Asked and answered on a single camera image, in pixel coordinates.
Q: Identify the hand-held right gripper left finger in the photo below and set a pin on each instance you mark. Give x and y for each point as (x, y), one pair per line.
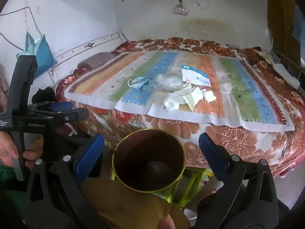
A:
(89, 155)

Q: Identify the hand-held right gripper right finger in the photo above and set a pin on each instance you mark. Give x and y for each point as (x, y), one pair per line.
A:
(212, 155)

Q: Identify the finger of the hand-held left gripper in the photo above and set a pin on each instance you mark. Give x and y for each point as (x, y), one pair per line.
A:
(62, 105)
(76, 115)

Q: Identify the brown gold-rimmed trash bin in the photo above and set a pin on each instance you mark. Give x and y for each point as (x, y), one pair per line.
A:
(147, 157)

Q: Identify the small white packet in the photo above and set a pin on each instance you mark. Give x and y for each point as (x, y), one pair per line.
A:
(209, 96)

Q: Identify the white printed bag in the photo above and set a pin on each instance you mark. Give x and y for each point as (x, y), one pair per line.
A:
(172, 101)

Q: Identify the blue face mask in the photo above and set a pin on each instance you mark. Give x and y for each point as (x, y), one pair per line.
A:
(138, 82)

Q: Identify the blue and white packet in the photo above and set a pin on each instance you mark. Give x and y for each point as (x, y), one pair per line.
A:
(195, 75)

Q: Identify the clear plastic bag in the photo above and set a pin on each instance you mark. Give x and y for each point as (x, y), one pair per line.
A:
(166, 82)

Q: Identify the person's left hand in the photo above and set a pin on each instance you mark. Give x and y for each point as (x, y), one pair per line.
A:
(7, 148)

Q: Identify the dark cloth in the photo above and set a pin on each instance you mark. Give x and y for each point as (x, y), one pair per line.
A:
(44, 95)

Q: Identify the teal hanging bag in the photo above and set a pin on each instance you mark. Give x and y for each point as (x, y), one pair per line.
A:
(43, 54)

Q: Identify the floral brown blanket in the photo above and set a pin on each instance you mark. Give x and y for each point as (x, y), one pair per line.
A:
(166, 128)

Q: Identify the striped colourful mat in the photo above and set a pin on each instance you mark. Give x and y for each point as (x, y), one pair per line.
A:
(114, 76)

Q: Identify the white headboard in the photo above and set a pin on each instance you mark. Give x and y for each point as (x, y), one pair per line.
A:
(78, 50)

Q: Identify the grey ribbed pillow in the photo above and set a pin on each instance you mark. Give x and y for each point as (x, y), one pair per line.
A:
(97, 59)

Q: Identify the mustard yellow garment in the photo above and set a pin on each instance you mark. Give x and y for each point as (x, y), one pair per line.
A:
(133, 207)

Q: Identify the white cloth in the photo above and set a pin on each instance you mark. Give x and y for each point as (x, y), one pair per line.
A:
(286, 75)

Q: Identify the metal rack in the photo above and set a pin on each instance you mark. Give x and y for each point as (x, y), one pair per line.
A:
(288, 63)

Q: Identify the pale blue cloth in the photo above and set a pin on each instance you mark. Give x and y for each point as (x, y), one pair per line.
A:
(299, 26)

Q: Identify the pink wall hook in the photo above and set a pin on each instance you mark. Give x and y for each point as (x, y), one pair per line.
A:
(181, 10)

